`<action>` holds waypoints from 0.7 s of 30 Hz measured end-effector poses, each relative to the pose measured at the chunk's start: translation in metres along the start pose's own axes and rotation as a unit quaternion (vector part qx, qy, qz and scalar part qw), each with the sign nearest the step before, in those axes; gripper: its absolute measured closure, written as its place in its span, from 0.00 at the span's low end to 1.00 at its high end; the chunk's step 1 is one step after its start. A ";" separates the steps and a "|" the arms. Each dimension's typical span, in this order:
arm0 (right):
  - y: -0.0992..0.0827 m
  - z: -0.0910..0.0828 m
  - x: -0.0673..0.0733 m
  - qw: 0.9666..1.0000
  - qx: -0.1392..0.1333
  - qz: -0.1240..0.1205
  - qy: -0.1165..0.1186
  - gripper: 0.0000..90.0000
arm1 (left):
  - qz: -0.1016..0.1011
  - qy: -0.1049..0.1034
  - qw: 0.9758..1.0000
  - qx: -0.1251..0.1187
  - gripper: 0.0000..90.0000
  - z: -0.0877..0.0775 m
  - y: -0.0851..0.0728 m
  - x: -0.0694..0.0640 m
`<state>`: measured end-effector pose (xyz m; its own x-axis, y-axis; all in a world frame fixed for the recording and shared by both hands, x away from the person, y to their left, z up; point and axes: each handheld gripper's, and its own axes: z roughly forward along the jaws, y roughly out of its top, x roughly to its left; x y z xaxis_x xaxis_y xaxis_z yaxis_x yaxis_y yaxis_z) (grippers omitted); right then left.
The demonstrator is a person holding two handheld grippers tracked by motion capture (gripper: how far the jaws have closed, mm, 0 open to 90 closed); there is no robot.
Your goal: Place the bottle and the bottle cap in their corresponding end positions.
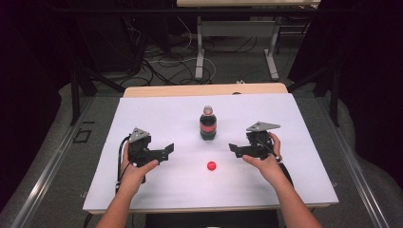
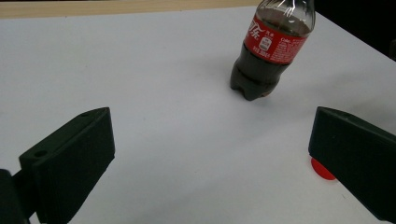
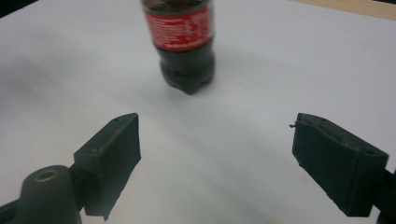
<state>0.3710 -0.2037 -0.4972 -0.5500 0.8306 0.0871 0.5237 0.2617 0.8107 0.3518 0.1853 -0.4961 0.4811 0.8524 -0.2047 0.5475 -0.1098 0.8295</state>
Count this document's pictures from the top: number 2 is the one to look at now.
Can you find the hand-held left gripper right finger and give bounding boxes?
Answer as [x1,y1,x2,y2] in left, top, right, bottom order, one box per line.
[307,105,396,224]

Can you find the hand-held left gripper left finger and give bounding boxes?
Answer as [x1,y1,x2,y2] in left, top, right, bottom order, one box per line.
[18,106,117,224]

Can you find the red bottle cap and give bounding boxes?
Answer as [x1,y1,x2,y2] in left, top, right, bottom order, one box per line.
[310,157,337,181]

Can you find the cola bottle with red label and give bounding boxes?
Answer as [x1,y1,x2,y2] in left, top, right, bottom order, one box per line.
[229,0,317,102]

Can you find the white table mat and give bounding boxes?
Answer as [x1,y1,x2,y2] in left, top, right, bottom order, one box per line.
[0,5,396,224]

